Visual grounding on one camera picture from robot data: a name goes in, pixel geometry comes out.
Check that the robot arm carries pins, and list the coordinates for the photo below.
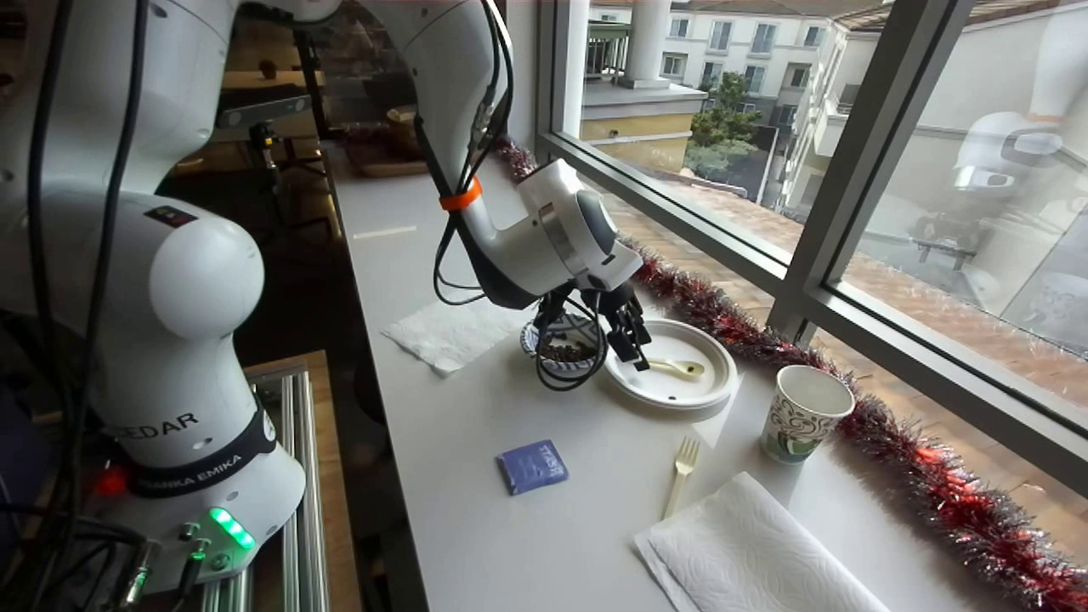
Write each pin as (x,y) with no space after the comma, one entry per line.
(183,280)

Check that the window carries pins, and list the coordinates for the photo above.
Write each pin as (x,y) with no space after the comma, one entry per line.
(807,246)

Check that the patterned paper coffee cup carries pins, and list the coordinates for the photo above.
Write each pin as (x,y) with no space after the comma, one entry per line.
(799,421)

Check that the heap of brown beans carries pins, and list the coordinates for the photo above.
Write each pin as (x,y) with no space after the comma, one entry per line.
(568,351)

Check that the blue sachet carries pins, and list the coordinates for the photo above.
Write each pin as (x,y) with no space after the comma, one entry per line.
(532,467)

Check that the white paper towel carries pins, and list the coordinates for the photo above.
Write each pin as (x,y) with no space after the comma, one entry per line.
(756,552)

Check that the white plastic spoon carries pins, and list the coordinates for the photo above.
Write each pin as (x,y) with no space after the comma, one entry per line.
(684,368)

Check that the blue patterned bowl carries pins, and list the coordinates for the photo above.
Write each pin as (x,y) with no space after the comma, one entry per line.
(534,344)

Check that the white plastic fork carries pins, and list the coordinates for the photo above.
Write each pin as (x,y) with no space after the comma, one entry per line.
(681,472)

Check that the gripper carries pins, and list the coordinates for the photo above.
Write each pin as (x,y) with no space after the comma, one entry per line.
(614,299)

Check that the white plate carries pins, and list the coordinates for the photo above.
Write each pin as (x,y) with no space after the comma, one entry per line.
(680,393)

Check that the white tape strip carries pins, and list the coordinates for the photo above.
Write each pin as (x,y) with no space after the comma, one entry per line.
(384,232)

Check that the camera on tripod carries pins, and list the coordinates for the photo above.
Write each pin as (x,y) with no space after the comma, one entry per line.
(262,110)

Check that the brown basket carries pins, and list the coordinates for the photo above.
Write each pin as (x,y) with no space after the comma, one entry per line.
(399,149)

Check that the white paper napkin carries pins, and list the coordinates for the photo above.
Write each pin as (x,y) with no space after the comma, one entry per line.
(450,333)

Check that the red tinsel garland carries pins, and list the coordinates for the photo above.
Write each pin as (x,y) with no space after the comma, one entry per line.
(935,476)

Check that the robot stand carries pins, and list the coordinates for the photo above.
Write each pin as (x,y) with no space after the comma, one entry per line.
(297,476)

